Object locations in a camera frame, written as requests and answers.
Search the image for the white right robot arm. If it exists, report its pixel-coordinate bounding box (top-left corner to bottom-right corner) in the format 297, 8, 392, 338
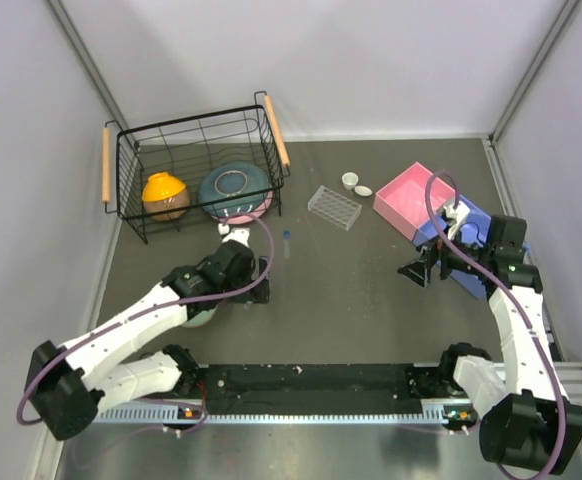
399, 215, 582, 475

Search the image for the blue capped test tube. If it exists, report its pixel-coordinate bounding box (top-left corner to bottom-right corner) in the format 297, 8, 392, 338
283, 230, 291, 260

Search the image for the pink ceramic plate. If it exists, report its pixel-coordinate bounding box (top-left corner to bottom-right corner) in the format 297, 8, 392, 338
220, 192, 273, 225

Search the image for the black wire basket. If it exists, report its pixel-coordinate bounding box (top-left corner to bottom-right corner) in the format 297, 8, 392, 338
102, 91, 290, 241

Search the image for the green ceramic bowl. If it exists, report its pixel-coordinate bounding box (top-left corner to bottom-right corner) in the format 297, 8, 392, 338
182, 305, 217, 329

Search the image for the aluminium cable rail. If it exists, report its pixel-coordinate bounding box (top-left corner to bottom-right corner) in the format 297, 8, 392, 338
55, 362, 582, 426

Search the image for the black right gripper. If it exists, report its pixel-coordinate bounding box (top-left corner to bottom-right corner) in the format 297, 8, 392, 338
397, 223, 493, 288

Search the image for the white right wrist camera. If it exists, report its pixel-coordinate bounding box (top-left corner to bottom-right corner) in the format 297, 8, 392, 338
440, 199, 470, 240

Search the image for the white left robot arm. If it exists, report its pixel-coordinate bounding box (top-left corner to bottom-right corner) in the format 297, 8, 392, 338
23, 233, 272, 441

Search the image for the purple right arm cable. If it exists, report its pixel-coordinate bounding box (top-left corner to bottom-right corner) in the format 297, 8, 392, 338
423, 169, 572, 480

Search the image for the pink plastic box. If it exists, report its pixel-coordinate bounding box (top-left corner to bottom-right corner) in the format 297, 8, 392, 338
373, 162, 432, 240

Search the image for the orange ceramic bowl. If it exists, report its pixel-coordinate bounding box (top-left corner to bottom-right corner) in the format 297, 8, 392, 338
142, 172, 191, 222

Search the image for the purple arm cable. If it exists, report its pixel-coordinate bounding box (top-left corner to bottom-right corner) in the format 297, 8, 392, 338
423, 169, 572, 480
16, 214, 276, 436

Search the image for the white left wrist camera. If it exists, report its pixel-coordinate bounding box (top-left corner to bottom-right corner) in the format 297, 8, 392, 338
218, 223, 250, 248

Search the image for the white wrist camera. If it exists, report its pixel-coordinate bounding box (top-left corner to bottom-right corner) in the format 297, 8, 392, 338
440, 199, 470, 240
218, 223, 250, 248

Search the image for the small white lid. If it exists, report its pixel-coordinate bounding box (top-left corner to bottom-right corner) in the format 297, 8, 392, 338
354, 185, 373, 197

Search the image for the clear test tube rack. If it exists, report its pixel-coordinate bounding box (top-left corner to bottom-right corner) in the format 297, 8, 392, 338
308, 185, 362, 231

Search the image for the blue plastic box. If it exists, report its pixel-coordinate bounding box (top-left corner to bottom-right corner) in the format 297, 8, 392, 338
415, 197, 542, 298

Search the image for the small white cup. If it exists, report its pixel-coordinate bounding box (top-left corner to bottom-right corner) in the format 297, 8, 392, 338
341, 172, 359, 191

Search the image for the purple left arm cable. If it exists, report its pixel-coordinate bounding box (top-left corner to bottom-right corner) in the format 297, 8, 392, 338
16, 214, 276, 436

